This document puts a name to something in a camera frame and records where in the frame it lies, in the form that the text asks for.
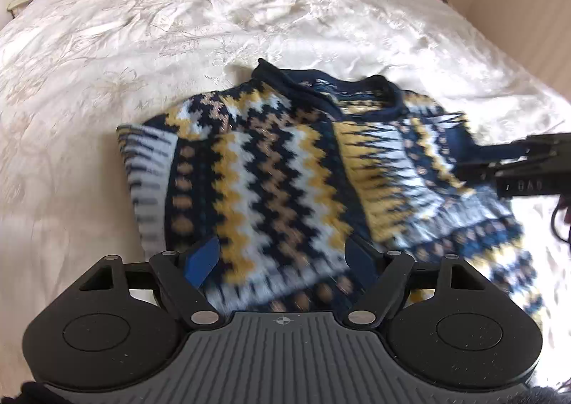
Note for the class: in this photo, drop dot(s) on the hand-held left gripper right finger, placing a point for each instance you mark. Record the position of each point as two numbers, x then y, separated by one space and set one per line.
362 263

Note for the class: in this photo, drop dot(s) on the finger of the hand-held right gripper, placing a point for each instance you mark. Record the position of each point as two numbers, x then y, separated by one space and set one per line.
477 171
526 143

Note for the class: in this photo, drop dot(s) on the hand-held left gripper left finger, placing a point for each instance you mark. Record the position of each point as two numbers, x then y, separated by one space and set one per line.
203 261

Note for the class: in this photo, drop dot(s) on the navy yellow patterned knit sweater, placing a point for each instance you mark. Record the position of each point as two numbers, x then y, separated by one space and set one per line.
276 172

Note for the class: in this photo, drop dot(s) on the dark fuzzy cloth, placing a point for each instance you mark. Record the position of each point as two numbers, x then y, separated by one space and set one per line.
38 393
537 396

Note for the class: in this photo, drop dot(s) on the bed with white floral bedspread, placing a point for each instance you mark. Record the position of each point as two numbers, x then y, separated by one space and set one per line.
223 7

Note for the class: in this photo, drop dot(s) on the cream nightstand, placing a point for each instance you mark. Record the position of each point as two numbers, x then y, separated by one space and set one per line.
22 0

